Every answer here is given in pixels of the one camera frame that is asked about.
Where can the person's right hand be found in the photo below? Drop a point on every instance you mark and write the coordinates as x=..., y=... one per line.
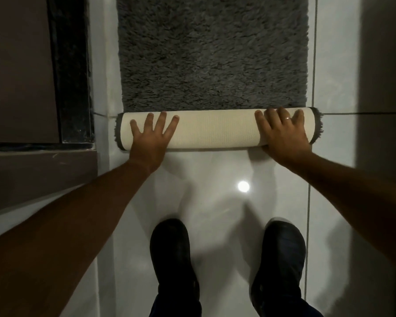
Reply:
x=285, y=140

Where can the person's left hand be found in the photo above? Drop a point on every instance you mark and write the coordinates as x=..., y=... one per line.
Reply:
x=148, y=146

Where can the person's right little finger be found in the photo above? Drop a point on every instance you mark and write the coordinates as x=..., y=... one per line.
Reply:
x=299, y=117

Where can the person's left middle finger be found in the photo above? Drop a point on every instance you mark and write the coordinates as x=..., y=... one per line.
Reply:
x=161, y=121

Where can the person's right middle finger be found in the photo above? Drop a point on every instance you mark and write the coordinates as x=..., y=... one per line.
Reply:
x=272, y=116

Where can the person's left little finger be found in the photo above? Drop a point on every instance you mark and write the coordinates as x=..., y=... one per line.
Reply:
x=136, y=127

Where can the grey shaggy rug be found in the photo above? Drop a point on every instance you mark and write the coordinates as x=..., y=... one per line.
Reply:
x=214, y=56

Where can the person's left forearm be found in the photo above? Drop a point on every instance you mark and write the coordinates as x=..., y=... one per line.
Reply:
x=66, y=234

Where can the person's right forearm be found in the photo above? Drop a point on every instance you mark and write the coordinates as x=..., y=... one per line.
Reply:
x=356, y=201

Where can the person's black left shoe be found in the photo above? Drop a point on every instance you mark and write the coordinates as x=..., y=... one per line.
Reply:
x=173, y=260

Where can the person's black shoe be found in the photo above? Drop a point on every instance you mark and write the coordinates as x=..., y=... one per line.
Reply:
x=173, y=260
x=279, y=264

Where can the person's black right shoe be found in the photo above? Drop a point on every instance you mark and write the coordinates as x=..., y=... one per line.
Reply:
x=279, y=264

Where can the person's dark left trouser leg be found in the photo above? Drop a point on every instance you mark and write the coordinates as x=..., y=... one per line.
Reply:
x=175, y=308

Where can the person's dark trouser leg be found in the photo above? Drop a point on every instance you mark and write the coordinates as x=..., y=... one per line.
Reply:
x=175, y=308
x=305, y=310

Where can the person's dark right trouser leg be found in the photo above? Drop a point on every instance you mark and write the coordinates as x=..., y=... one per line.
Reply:
x=305, y=310

